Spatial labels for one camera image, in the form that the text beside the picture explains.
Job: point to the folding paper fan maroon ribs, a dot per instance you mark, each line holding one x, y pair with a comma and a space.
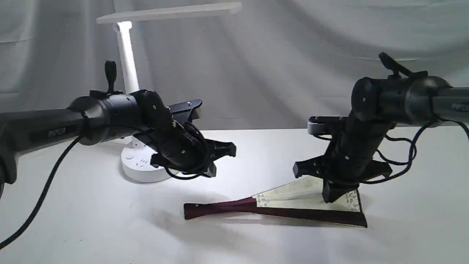
300, 199

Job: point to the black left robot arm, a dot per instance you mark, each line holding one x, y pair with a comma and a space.
104, 116

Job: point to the white desk lamp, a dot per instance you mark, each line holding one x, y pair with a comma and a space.
136, 157

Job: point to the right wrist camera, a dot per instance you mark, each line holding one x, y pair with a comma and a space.
325, 125

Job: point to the grey backdrop curtain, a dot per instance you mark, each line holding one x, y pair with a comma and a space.
271, 65

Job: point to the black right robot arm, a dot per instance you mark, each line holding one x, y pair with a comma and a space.
377, 106

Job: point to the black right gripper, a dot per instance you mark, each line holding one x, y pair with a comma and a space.
348, 158

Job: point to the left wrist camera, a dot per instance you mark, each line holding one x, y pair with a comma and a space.
185, 111

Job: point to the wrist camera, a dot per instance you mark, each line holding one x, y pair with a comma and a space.
185, 111
325, 125

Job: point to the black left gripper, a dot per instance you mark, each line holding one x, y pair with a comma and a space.
183, 156

